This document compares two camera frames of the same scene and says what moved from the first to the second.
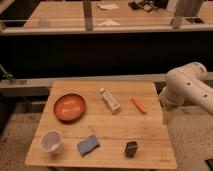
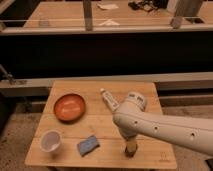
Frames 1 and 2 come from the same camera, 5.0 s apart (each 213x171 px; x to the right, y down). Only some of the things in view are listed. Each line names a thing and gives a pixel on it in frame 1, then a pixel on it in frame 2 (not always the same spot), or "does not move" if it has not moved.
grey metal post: [88, 15] does not move
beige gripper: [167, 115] → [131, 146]
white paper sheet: [108, 6] does not move
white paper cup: [51, 140] does not move
